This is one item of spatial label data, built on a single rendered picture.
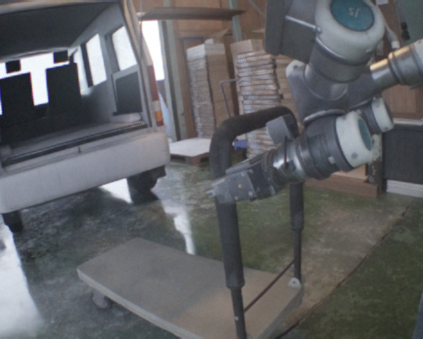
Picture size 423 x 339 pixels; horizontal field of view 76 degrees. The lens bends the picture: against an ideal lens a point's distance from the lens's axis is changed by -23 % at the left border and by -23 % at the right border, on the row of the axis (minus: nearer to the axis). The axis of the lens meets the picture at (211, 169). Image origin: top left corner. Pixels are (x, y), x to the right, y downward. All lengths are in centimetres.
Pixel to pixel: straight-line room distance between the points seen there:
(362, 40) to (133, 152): 218
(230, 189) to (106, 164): 183
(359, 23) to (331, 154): 22
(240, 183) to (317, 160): 13
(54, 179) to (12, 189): 32
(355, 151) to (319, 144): 6
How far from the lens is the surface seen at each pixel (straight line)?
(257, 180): 54
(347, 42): 34
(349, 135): 47
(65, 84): 428
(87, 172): 229
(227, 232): 66
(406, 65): 74
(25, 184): 224
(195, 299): 108
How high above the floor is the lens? 83
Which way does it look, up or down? 14 degrees down
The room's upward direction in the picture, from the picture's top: 8 degrees counter-clockwise
